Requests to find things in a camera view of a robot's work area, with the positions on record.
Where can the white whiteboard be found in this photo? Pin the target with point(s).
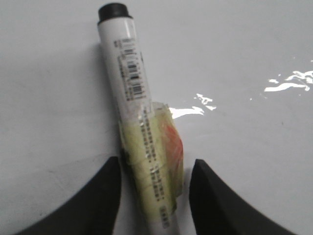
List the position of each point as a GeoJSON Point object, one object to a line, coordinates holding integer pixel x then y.
{"type": "Point", "coordinates": [236, 74]}

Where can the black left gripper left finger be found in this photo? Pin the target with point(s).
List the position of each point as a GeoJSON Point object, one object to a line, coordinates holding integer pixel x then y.
{"type": "Point", "coordinates": [91, 211]}

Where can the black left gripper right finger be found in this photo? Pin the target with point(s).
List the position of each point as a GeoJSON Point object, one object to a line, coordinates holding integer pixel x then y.
{"type": "Point", "coordinates": [218, 210]}

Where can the white marker with tape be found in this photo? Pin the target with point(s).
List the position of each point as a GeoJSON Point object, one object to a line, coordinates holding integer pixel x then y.
{"type": "Point", "coordinates": [144, 149]}

